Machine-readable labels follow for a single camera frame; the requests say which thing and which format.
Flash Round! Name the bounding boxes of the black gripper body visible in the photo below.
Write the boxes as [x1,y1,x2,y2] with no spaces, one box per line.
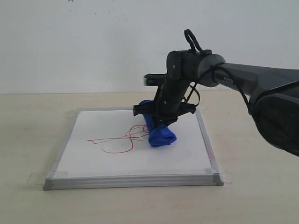
[133,79,196,120]

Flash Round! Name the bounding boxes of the clear tape back left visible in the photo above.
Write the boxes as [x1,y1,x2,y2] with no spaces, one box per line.
[63,110,80,119]

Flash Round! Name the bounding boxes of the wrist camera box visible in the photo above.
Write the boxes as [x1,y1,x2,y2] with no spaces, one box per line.
[143,74,166,86]

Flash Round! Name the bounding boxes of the blue microfibre cloth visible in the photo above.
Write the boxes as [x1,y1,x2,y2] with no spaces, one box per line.
[143,114,177,147]

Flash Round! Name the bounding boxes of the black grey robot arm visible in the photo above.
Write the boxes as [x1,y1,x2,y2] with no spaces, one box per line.
[133,49,299,155]

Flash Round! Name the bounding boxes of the clear tape front right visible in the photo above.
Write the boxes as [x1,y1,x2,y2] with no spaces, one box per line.
[206,168,233,186]

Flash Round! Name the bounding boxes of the clear tape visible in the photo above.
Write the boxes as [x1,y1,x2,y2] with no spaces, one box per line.
[26,171,68,185]
[206,168,233,186]
[63,110,80,119]

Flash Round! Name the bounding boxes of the white board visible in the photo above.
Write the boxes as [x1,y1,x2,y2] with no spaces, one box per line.
[43,107,223,190]

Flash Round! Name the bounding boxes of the clear tape front left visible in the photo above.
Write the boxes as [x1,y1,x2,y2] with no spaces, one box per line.
[26,171,68,185]

